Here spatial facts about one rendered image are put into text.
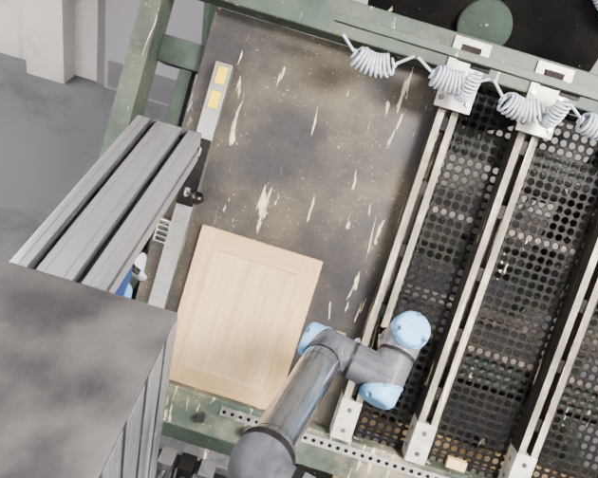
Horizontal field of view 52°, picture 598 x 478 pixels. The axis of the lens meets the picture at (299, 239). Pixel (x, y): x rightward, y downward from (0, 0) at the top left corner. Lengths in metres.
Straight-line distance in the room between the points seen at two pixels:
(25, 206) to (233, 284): 2.28
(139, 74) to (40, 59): 3.36
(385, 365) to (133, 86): 1.09
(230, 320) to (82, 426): 1.37
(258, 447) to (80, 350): 0.45
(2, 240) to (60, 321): 3.14
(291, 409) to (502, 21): 1.58
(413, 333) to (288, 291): 0.68
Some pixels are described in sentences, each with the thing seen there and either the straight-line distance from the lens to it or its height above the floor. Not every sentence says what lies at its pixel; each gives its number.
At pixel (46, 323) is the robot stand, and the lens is 0.58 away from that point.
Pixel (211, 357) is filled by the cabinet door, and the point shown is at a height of 0.98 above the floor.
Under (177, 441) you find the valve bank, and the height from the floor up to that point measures 0.74.
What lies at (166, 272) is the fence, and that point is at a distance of 1.84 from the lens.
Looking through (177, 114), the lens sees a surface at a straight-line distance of 1.91.
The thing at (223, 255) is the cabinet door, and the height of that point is 1.24.
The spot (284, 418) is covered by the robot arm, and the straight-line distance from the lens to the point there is 1.01.
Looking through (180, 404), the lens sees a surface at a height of 0.86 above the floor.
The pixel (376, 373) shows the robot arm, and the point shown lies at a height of 1.57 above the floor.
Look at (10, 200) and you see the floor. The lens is 3.97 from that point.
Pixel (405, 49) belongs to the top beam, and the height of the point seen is 1.88.
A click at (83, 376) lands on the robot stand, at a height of 2.03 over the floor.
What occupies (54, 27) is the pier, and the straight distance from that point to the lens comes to 5.00.
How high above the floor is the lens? 2.47
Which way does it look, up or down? 39 degrees down
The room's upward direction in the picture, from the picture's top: 17 degrees clockwise
